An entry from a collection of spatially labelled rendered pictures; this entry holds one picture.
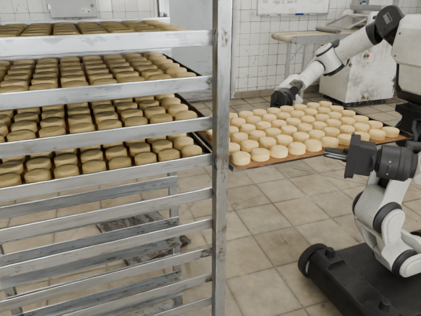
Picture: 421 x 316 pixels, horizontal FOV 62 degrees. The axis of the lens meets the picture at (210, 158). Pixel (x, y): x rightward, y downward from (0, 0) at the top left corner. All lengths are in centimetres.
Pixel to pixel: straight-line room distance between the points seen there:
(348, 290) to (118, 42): 147
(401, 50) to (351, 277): 103
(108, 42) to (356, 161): 68
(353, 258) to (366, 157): 109
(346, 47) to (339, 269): 103
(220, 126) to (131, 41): 25
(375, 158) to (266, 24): 436
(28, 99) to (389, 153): 82
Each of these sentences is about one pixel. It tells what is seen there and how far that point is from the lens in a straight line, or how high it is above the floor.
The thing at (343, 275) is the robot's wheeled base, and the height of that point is 19.
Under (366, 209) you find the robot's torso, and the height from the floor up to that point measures 60.
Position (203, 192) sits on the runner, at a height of 97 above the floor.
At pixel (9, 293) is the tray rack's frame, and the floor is 45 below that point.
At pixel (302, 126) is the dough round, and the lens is 114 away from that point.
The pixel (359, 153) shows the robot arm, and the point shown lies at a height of 102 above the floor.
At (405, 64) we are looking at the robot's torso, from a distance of 147.
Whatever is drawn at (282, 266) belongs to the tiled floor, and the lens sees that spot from 212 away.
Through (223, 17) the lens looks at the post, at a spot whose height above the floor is 136.
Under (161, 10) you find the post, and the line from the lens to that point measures 114.
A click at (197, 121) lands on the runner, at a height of 115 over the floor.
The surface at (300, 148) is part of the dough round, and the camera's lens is 98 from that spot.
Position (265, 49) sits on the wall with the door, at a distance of 526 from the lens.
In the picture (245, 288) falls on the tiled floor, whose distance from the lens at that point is 197.
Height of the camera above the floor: 140
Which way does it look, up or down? 25 degrees down
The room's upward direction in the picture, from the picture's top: straight up
